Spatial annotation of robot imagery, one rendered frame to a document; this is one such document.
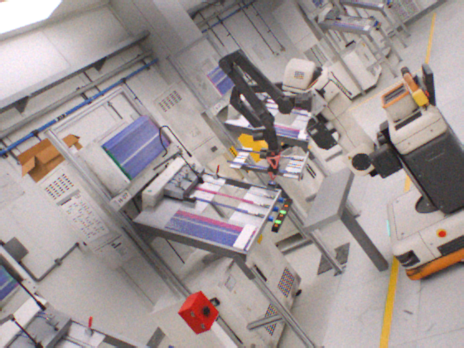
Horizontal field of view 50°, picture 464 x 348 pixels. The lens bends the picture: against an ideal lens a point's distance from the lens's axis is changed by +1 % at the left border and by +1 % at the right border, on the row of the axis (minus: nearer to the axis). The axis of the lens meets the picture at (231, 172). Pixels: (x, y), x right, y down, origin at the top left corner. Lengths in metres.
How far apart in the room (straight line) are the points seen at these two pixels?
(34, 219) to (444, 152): 3.17
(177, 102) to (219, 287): 1.80
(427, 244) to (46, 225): 2.99
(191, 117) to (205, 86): 0.28
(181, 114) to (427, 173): 2.25
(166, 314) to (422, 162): 1.81
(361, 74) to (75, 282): 4.85
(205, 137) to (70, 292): 1.67
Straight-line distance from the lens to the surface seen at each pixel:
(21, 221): 4.38
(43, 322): 2.38
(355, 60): 7.39
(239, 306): 3.08
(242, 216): 3.04
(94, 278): 4.53
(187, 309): 2.54
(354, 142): 2.79
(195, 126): 4.23
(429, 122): 2.61
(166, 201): 3.15
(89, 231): 3.23
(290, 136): 4.00
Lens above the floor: 1.61
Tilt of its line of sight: 11 degrees down
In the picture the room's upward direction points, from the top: 38 degrees counter-clockwise
